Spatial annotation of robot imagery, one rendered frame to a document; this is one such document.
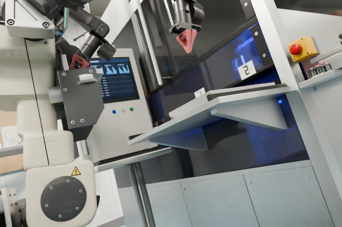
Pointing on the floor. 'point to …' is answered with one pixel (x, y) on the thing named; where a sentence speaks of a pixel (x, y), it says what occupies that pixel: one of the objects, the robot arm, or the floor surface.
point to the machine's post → (321, 137)
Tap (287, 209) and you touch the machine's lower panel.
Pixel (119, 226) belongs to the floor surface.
